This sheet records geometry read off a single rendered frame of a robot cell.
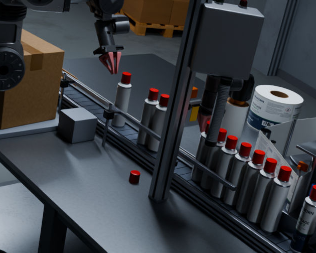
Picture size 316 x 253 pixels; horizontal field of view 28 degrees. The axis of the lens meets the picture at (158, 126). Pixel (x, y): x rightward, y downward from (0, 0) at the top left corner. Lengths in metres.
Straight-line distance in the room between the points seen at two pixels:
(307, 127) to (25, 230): 1.30
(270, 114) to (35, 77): 0.94
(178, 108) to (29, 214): 1.30
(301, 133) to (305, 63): 4.00
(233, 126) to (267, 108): 0.32
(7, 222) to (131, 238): 1.19
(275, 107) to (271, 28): 3.96
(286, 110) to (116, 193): 0.87
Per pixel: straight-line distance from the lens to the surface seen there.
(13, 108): 2.25
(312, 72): 6.24
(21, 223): 2.91
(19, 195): 3.10
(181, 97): 1.85
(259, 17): 1.77
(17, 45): 2.01
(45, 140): 2.27
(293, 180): 1.87
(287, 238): 1.90
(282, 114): 2.56
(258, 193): 1.88
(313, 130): 2.38
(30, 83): 2.25
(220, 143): 1.97
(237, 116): 2.26
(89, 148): 2.26
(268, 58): 6.49
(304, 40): 6.33
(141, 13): 6.89
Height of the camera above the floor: 1.82
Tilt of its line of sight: 23 degrees down
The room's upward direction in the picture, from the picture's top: 12 degrees clockwise
